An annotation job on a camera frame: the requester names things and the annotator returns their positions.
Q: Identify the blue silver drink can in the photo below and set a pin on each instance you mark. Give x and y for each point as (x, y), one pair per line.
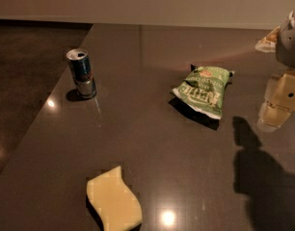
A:
(81, 71)

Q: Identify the green jalapeno chip bag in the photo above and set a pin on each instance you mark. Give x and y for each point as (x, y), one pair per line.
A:
(203, 89)

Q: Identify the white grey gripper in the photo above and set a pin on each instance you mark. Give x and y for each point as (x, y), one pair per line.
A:
(290, 43)

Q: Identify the yellow wavy sponge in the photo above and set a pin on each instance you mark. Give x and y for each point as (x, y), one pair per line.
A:
(117, 206)

